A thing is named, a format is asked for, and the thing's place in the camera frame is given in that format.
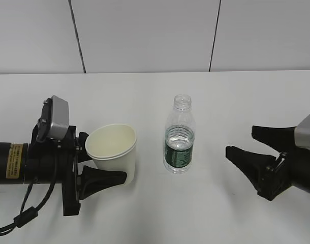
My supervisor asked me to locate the clear water bottle green label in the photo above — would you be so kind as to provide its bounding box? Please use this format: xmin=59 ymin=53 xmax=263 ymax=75
xmin=163 ymin=94 xmax=195 ymax=174

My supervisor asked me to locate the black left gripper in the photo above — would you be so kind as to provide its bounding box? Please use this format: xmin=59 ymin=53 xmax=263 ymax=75
xmin=25 ymin=126 xmax=127 ymax=217

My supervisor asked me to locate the white paper cup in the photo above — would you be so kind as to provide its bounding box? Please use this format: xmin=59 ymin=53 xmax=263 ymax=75
xmin=84 ymin=124 xmax=137 ymax=186

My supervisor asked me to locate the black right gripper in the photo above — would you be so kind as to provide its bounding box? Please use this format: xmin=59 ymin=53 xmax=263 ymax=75
xmin=225 ymin=126 xmax=297 ymax=201

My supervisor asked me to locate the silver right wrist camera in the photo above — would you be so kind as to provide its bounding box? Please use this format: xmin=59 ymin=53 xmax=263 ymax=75
xmin=294 ymin=114 xmax=310 ymax=149

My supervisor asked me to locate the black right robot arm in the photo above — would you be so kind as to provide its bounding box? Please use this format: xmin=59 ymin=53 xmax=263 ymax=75
xmin=225 ymin=126 xmax=310 ymax=201

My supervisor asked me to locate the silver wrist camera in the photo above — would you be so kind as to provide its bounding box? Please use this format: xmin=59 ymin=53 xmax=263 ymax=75
xmin=36 ymin=95 xmax=69 ymax=142
xmin=294 ymin=114 xmax=310 ymax=149

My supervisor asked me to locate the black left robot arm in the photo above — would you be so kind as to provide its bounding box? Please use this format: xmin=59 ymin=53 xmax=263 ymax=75
xmin=0 ymin=126 xmax=127 ymax=217

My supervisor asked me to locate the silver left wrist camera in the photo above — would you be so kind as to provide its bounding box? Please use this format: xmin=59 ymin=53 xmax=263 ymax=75
xmin=36 ymin=95 xmax=69 ymax=142

